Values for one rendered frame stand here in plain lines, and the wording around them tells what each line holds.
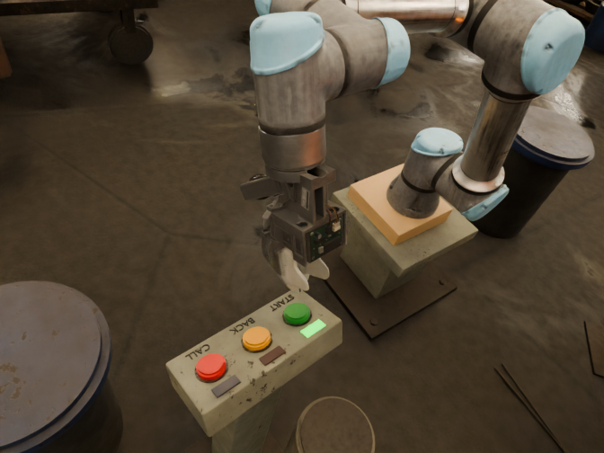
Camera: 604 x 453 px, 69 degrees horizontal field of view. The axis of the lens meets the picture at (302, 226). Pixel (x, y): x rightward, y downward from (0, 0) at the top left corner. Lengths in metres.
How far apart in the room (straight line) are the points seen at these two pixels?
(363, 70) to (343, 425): 0.50
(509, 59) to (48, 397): 0.92
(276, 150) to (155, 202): 1.21
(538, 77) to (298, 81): 0.46
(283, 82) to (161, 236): 1.16
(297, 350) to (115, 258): 0.97
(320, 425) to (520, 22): 0.69
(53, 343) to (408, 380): 0.94
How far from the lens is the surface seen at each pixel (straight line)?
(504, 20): 0.84
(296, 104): 0.46
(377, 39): 0.53
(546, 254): 1.97
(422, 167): 1.17
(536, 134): 1.70
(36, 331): 0.92
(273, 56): 0.45
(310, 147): 0.48
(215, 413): 0.61
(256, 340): 0.65
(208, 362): 0.64
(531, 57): 0.81
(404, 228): 1.23
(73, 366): 0.87
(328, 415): 0.72
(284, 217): 0.53
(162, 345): 1.34
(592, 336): 1.82
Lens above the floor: 1.19
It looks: 47 degrees down
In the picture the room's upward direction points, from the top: 14 degrees clockwise
